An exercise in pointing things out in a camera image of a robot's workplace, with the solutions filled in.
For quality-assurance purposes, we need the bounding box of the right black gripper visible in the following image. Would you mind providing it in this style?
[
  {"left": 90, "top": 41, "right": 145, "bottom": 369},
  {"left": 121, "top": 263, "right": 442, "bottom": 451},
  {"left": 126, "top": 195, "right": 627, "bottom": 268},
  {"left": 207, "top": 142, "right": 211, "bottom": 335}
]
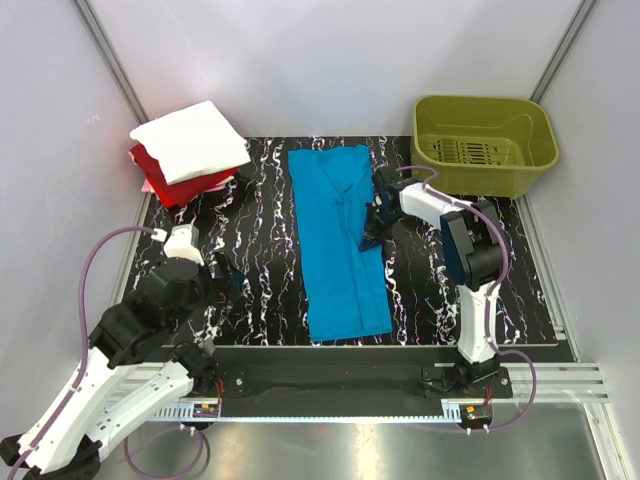
[{"left": 359, "top": 203, "right": 402, "bottom": 252}]

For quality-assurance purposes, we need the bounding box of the blue t-shirt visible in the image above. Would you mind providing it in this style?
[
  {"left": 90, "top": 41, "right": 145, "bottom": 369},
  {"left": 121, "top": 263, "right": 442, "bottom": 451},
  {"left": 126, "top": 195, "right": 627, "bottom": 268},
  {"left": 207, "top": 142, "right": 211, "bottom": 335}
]
[{"left": 288, "top": 145, "right": 393, "bottom": 342}]

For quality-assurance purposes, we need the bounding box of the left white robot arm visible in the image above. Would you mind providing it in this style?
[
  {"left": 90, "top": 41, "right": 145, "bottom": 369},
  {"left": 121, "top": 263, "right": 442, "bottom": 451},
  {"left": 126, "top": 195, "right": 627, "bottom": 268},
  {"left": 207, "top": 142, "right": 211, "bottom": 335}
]
[{"left": 1, "top": 252, "right": 244, "bottom": 479}]

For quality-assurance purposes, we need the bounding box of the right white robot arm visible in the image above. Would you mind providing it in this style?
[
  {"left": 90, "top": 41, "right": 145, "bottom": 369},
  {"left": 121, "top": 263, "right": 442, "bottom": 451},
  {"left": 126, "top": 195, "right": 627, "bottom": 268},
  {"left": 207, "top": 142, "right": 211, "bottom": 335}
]
[{"left": 359, "top": 180, "right": 509, "bottom": 397}]

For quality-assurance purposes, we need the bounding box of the folded red t-shirt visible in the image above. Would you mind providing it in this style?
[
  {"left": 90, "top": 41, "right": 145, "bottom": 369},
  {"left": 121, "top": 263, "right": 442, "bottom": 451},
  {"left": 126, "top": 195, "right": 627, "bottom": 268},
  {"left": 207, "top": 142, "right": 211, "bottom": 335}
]
[{"left": 129, "top": 144, "right": 239, "bottom": 209}]

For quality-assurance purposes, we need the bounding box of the folded pink t-shirt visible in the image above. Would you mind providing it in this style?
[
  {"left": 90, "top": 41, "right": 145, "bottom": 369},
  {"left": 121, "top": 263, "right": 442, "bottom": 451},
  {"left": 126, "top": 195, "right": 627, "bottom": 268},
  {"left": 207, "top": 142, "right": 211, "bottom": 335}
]
[{"left": 141, "top": 180, "right": 153, "bottom": 193}]

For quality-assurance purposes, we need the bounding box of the folded white t-shirt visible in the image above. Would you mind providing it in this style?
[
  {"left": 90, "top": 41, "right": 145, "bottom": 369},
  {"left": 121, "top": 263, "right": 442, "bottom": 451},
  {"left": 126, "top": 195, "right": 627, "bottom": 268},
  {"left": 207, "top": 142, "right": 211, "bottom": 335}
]
[{"left": 130, "top": 100, "right": 250, "bottom": 185}]

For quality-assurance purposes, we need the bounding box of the olive green plastic basket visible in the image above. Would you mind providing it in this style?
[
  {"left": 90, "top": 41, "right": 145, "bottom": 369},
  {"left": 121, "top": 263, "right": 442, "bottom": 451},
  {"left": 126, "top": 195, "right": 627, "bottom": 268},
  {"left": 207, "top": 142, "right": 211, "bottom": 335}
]
[{"left": 410, "top": 95, "right": 559, "bottom": 199}]

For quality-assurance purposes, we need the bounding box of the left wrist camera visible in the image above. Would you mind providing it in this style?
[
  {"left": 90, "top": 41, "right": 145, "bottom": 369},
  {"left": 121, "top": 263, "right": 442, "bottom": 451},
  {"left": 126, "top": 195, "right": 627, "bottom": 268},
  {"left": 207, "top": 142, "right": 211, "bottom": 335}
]
[{"left": 163, "top": 224, "right": 204, "bottom": 265}]

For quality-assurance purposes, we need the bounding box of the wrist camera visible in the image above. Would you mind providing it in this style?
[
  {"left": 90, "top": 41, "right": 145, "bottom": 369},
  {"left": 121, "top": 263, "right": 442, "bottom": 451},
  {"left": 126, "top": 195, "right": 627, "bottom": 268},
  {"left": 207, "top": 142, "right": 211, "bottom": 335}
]
[
  {"left": 373, "top": 168, "right": 415, "bottom": 203},
  {"left": 163, "top": 224, "right": 204, "bottom": 265}
]

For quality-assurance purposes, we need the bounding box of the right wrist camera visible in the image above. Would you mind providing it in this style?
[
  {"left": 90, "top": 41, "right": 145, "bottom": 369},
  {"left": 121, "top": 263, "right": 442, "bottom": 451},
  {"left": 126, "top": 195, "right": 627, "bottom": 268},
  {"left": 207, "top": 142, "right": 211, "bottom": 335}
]
[{"left": 373, "top": 168, "right": 415, "bottom": 203}]

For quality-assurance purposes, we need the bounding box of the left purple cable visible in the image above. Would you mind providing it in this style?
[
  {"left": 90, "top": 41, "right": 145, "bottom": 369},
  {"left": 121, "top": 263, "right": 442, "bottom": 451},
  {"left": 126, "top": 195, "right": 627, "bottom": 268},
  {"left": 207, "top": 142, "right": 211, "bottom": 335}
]
[{"left": 7, "top": 225, "right": 209, "bottom": 480}]

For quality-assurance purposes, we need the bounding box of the aluminium frame rail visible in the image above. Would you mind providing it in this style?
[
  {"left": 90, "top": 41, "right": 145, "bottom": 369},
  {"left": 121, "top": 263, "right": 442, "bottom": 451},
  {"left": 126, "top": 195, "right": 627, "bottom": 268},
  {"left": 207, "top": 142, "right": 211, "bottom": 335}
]
[{"left": 88, "top": 364, "right": 607, "bottom": 433}]

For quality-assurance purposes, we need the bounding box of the left corner aluminium post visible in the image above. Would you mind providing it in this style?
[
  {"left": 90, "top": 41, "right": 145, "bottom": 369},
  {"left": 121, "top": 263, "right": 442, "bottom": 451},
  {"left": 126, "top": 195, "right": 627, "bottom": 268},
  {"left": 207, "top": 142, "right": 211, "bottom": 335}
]
[{"left": 70, "top": 0, "right": 149, "bottom": 125}]

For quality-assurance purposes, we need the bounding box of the corner aluminium post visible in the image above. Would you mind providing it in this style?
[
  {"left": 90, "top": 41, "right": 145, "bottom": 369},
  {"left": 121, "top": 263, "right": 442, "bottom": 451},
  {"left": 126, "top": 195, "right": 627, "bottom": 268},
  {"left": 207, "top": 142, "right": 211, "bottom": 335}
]
[
  {"left": 529, "top": 0, "right": 600, "bottom": 104},
  {"left": 70, "top": 0, "right": 149, "bottom": 125}
]

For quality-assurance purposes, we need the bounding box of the right corner aluminium post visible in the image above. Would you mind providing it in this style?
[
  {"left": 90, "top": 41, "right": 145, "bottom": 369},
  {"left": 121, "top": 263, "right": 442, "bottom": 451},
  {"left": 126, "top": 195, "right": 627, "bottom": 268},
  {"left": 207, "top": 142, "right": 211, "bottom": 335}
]
[{"left": 529, "top": 0, "right": 600, "bottom": 104}]

